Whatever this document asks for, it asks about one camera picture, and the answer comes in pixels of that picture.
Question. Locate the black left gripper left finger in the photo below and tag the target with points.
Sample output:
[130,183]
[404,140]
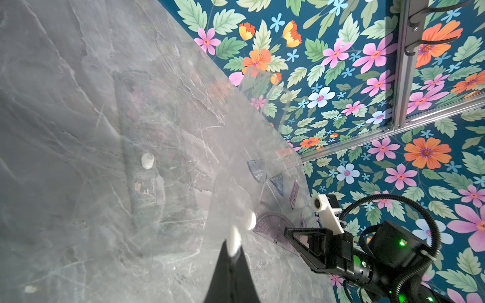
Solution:
[220,288]

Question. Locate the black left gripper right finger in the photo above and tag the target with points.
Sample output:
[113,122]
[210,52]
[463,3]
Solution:
[243,287]

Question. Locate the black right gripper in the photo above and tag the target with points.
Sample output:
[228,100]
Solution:
[330,254]

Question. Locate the purple protractor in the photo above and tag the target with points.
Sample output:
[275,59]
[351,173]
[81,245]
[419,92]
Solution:
[272,225]

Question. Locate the purple straight ruler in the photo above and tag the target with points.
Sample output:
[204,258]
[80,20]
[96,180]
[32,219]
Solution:
[294,195]

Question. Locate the grey triangle ruler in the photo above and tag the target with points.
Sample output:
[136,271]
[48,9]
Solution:
[278,183]

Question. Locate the grey protractor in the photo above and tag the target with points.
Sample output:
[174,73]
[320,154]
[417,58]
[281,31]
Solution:
[258,170]

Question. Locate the clear purple ruler set pouch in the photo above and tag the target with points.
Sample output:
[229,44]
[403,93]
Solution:
[161,172]

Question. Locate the purple protractor set pouch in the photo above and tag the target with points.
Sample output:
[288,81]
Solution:
[278,275]

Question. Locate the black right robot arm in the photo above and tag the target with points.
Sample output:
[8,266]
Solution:
[387,261]

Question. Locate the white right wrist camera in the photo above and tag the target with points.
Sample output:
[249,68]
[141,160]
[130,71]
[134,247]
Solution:
[328,208]

